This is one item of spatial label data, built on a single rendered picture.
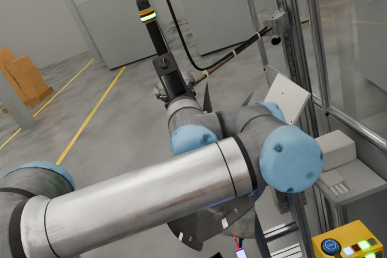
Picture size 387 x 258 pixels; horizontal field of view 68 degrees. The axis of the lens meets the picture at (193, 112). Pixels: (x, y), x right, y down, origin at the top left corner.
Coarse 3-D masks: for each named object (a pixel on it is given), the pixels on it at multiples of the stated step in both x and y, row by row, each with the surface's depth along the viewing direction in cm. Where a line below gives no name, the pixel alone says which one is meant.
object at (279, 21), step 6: (276, 12) 128; (282, 12) 126; (270, 18) 123; (276, 18) 120; (282, 18) 122; (288, 18) 125; (264, 24) 125; (270, 24) 123; (276, 24) 121; (282, 24) 123; (288, 24) 126; (276, 30) 122; (282, 30) 123
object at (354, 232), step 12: (336, 228) 87; (348, 228) 86; (360, 228) 84; (312, 240) 86; (324, 240) 85; (336, 240) 84; (348, 240) 83; (360, 240) 82; (324, 252) 82; (336, 252) 81; (360, 252) 79; (372, 252) 79
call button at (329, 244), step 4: (328, 240) 83; (332, 240) 83; (324, 244) 83; (328, 244) 82; (332, 244) 82; (336, 244) 82; (324, 248) 82; (328, 248) 82; (332, 248) 81; (336, 248) 81; (328, 252) 81; (332, 252) 81
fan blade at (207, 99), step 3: (207, 84) 129; (207, 87) 130; (207, 90) 131; (204, 93) 125; (207, 93) 131; (204, 96) 124; (207, 96) 132; (204, 99) 124; (207, 99) 132; (204, 102) 125; (207, 102) 131; (210, 102) 140; (204, 105) 125; (207, 105) 131; (210, 105) 139; (204, 108) 125; (207, 108) 131; (210, 108) 137; (207, 111) 130; (210, 111) 136
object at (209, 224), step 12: (216, 204) 95; (228, 204) 93; (240, 204) 90; (252, 204) 87; (204, 216) 95; (216, 216) 92; (228, 216) 89; (240, 216) 86; (204, 228) 92; (216, 228) 89; (204, 240) 89
